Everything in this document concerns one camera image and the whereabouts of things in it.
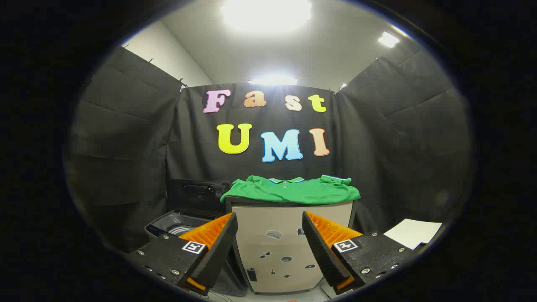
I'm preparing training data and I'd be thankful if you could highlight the beige cabinet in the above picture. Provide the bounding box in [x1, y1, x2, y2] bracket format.
[225, 196, 358, 294]

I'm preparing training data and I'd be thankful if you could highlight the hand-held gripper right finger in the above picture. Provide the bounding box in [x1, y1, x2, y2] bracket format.
[302, 211, 416, 295]

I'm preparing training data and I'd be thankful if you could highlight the grey washing machine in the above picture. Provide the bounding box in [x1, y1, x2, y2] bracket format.
[145, 210, 248, 297]

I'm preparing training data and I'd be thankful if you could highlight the black backdrop cloth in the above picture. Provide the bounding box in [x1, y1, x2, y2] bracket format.
[63, 44, 472, 252]

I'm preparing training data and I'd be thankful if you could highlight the ceiling light panel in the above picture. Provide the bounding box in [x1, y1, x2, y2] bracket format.
[248, 75, 298, 86]
[378, 31, 400, 48]

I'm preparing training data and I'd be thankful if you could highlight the white paper sheet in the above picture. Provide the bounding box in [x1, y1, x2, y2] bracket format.
[384, 218, 443, 250]

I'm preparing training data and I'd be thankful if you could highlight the large ceiling light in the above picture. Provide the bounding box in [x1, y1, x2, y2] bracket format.
[220, 0, 313, 34]

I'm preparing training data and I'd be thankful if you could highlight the green polo shirt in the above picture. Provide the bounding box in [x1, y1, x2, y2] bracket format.
[220, 174, 361, 205]

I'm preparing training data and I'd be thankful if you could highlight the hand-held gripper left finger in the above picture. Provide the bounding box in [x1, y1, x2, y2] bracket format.
[128, 212, 239, 296]

